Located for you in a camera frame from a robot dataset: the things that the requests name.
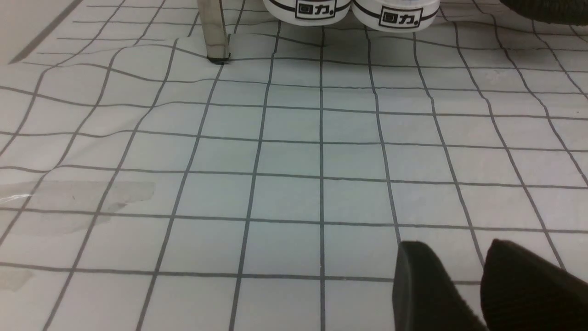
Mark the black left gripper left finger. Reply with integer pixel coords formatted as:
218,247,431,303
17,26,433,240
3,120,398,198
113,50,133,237
391,241,487,331

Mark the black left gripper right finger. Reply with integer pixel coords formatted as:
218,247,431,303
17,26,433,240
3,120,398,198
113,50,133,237
481,239,588,331

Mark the silver metal shoe rack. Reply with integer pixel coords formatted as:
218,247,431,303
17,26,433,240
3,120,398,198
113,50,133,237
197,0,230,65

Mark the black mesh sneaker left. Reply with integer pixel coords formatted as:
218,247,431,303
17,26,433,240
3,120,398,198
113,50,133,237
501,0,588,26

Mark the black canvas sneaker with laces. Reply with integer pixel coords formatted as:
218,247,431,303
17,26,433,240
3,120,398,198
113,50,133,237
351,0,441,34

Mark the white grid floor mat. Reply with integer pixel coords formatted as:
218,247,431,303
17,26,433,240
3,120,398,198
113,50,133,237
0,0,588,331

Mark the black canvas sneaker far left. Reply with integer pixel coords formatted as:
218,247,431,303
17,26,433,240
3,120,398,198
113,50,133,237
262,0,351,27

